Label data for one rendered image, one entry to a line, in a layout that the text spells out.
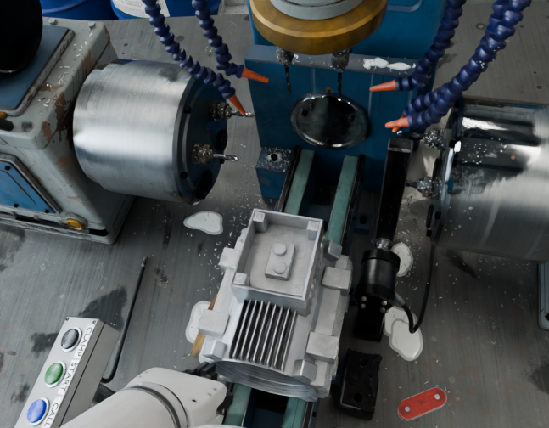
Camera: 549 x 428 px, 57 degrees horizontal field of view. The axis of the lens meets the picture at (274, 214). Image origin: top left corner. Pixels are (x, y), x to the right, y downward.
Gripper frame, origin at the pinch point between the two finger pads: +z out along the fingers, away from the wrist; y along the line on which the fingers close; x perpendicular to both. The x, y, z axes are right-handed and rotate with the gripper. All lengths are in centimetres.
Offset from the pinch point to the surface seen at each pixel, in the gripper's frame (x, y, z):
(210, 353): 2.7, -0.2, 1.6
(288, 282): 13.5, 7.9, 5.0
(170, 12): 100, -86, 142
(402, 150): 32.4, 19.9, 0.5
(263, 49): 50, -6, 23
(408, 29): 58, 18, 28
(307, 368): 3.5, 12.7, 2.5
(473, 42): 74, 34, 77
